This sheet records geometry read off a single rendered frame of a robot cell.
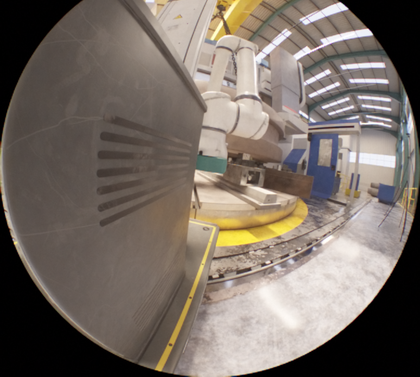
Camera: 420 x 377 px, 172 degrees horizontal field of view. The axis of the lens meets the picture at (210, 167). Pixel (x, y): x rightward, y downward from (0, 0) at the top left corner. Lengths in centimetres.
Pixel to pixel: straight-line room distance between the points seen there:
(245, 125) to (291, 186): 207
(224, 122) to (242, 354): 100
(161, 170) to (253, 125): 51
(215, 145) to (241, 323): 84
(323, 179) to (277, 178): 308
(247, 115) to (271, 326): 101
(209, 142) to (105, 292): 51
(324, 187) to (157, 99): 540
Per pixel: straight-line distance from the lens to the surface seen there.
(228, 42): 101
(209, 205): 131
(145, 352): 40
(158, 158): 17
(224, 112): 58
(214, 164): 52
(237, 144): 192
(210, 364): 73
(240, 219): 153
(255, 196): 147
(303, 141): 738
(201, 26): 76
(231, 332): 78
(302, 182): 254
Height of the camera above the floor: 72
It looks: 4 degrees down
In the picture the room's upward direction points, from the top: 8 degrees clockwise
